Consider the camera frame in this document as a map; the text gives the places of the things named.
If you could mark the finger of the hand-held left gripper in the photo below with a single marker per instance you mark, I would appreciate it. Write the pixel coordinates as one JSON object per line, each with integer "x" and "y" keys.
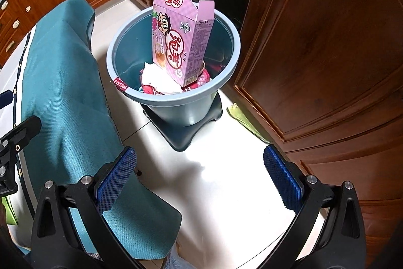
{"x": 19, "y": 136}
{"x": 3, "y": 98}

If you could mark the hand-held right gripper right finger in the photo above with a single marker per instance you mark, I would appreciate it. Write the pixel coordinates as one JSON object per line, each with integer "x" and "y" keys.
{"x": 280, "y": 177}

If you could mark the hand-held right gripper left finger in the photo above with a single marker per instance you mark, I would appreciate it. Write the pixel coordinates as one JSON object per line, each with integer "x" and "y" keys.
{"x": 116, "y": 174}

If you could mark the red snack wrapper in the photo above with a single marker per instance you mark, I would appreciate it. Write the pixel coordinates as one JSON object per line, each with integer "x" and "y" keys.
{"x": 120, "y": 85}

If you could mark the pink plastic wrapper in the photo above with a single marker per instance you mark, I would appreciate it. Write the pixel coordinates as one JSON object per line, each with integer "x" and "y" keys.
{"x": 198, "y": 80}

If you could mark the pink cartoon snack box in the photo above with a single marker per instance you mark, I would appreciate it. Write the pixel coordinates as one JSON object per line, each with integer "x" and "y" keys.
{"x": 176, "y": 51}

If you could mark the pale green cloth strip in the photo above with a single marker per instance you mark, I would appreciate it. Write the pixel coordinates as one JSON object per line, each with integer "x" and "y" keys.
{"x": 248, "y": 124}

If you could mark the black plastic stool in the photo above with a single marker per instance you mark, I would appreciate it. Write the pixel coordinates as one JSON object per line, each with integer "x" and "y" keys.
{"x": 182, "y": 138}

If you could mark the crumpled white tissue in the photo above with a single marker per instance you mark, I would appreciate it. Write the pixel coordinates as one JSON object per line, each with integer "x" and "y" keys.
{"x": 157, "y": 76}

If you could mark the brown wooden door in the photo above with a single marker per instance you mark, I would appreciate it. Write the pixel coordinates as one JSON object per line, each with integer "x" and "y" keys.
{"x": 314, "y": 51}

